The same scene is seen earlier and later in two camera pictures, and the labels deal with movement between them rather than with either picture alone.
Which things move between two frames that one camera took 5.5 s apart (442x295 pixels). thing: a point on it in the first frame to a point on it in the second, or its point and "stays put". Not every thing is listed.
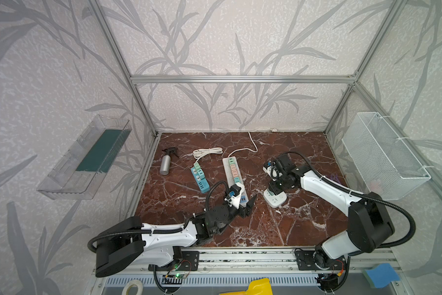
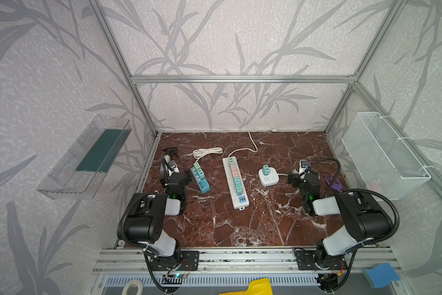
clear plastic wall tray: [78, 171] stays put
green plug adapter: [201, 173] stays put
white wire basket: [385, 165] stays put
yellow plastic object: [256, 287] stays put
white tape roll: [131, 283] stays put
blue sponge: [380, 275] stays put
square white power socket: [274, 201] to [269, 179]
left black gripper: [241, 208] to [166, 162]
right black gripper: [277, 180] to [299, 173]
